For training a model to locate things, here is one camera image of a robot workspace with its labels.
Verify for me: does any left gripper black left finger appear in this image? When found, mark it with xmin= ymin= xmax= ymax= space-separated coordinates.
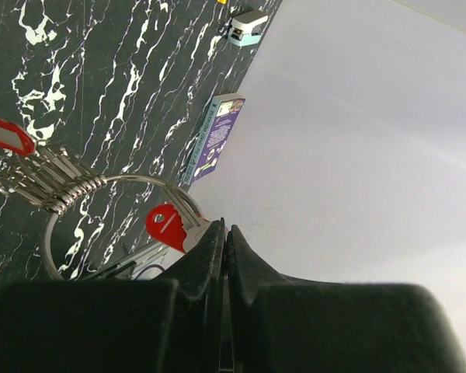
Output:
xmin=0 ymin=220 xmax=225 ymax=372

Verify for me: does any purple booklet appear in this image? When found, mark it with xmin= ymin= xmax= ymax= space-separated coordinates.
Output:
xmin=182 ymin=93 xmax=245 ymax=186

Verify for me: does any metal keyring with keys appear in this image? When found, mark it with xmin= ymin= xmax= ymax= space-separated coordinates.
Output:
xmin=0 ymin=144 xmax=201 ymax=280

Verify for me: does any red key with silver blade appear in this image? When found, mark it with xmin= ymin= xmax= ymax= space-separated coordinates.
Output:
xmin=0 ymin=119 xmax=36 ymax=156

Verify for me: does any red tag key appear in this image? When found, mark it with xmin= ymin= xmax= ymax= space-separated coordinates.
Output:
xmin=145 ymin=204 xmax=211 ymax=253

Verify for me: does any light blue stapler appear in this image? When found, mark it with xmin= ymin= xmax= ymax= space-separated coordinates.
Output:
xmin=227 ymin=10 xmax=269 ymax=47

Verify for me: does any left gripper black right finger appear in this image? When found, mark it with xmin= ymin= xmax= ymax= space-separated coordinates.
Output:
xmin=227 ymin=227 xmax=466 ymax=372

